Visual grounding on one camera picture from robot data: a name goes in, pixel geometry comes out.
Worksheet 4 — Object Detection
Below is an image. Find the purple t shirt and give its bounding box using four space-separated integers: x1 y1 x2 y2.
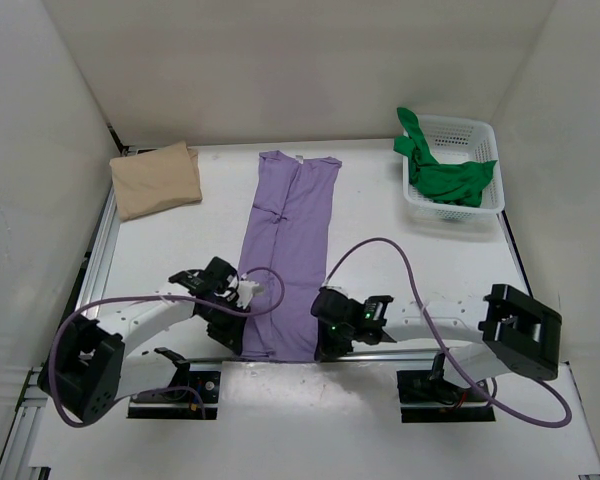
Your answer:
239 151 341 362

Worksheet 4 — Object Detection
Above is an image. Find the beige t shirt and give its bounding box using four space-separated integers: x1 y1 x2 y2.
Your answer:
109 141 203 222

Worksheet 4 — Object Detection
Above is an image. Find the green t shirt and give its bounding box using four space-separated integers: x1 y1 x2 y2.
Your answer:
393 107 497 208

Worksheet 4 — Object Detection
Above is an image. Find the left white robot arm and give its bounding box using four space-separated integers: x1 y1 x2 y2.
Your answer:
38 257 260 425

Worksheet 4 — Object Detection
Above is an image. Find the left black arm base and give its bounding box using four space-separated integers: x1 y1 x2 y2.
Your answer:
127 364 221 420

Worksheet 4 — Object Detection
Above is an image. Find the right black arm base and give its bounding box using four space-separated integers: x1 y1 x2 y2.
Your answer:
396 370 495 424

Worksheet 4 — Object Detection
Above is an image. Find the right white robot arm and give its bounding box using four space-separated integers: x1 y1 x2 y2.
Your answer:
311 284 562 382

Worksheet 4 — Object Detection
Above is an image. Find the white plastic basket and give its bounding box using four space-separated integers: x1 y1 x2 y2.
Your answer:
403 115 505 221

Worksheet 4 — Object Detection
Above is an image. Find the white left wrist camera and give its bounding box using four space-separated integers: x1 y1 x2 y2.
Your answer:
237 280 265 304

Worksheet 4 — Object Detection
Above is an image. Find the front aluminium table rail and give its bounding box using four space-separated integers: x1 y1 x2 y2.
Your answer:
182 344 549 366

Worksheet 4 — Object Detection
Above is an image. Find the aluminium frame rail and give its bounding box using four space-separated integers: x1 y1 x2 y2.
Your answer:
0 144 136 480

